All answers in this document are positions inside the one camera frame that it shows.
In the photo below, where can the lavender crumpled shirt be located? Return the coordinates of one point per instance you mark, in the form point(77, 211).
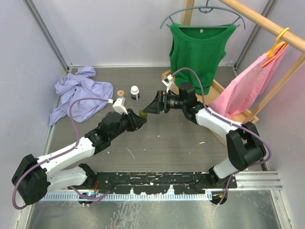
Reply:
point(79, 95)

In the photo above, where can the green pill organizer box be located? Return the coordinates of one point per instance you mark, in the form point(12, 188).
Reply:
point(143, 114)

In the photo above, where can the yellow clothes hanger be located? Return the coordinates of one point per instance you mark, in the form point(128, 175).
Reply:
point(277, 48)

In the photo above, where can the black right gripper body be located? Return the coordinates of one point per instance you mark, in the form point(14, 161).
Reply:
point(163, 98)

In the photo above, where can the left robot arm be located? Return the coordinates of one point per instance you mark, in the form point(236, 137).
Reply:
point(64, 157)

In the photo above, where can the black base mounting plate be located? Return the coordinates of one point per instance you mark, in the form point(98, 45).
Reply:
point(153, 182)

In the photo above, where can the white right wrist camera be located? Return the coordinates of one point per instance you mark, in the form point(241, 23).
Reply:
point(168, 82)

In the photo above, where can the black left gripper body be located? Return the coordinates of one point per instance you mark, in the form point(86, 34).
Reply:
point(128, 121)

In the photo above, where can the pink shirt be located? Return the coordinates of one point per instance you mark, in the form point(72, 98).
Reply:
point(243, 90)

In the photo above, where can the grey clothes hanger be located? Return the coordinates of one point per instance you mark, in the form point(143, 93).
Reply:
point(206, 16)

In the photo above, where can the clear pill bottle orange cap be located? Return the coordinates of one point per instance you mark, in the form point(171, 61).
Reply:
point(121, 96)

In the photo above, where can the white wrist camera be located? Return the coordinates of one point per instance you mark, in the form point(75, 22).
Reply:
point(168, 82)
point(118, 105)

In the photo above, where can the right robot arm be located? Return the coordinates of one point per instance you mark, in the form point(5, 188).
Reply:
point(243, 145)

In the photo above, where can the green tank top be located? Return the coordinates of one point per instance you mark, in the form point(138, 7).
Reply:
point(200, 49)

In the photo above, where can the white capped dark pill bottle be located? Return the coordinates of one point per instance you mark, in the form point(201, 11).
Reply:
point(135, 93)

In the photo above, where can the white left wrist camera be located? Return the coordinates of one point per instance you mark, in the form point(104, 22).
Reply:
point(118, 105)

